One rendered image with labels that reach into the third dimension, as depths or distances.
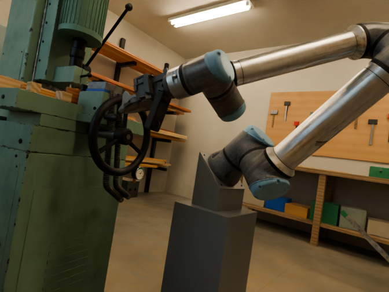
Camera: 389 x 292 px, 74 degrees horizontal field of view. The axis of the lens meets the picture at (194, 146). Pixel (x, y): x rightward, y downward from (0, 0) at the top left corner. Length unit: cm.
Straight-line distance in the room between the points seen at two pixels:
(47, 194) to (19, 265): 23
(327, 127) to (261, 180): 30
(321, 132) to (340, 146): 286
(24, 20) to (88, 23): 33
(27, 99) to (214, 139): 385
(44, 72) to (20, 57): 14
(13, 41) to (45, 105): 56
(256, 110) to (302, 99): 72
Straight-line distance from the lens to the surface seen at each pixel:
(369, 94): 99
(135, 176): 121
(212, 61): 67
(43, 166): 100
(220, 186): 117
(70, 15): 124
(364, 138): 384
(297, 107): 406
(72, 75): 119
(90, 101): 104
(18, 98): 94
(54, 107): 100
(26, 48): 137
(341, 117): 99
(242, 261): 134
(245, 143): 114
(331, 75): 412
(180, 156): 497
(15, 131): 104
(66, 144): 103
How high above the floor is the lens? 78
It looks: 2 degrees up
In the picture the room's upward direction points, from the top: 9 degrees clockwise
